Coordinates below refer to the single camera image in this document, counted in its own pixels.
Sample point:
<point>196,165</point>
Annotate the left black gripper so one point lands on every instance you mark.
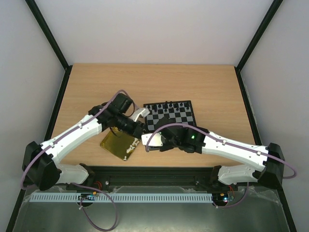
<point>137,130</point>

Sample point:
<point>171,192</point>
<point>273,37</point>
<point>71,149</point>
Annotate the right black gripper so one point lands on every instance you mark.
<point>163,141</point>

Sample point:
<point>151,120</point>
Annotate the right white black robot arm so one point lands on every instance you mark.
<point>258,163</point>

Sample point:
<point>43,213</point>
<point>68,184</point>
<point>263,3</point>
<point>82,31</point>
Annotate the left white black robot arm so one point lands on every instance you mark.
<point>42,162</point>

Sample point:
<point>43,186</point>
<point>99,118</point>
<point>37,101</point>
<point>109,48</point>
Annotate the black grey chess board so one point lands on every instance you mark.
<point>185,118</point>

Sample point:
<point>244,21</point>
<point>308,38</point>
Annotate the white chess piece pile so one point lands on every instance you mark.
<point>133,146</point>

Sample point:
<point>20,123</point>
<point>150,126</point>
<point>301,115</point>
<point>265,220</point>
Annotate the black chess pieces row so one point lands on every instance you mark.
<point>169,107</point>

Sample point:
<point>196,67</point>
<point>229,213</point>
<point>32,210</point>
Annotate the gold metal tray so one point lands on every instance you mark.
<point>117,142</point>

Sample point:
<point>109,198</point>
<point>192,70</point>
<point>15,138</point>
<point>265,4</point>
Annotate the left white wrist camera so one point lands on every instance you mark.
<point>141,112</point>

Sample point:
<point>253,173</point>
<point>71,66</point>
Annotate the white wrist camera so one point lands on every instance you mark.
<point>141,112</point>
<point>152,143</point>

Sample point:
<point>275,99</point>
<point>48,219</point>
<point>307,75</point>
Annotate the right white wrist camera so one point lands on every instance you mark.
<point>152,143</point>

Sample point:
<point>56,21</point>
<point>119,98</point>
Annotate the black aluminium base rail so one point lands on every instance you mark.
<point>154,176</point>

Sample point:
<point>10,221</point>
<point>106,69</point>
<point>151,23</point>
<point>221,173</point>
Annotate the light blue slotted cable duct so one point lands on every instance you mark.
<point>43,197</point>

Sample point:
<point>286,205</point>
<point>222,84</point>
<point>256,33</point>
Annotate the left black frame post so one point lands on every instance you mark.
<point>32,5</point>

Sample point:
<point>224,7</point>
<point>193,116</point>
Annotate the black frame post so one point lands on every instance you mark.
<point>32,5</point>
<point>259,33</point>

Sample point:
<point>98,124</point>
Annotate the right black frame post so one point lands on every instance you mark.
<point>259,33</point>

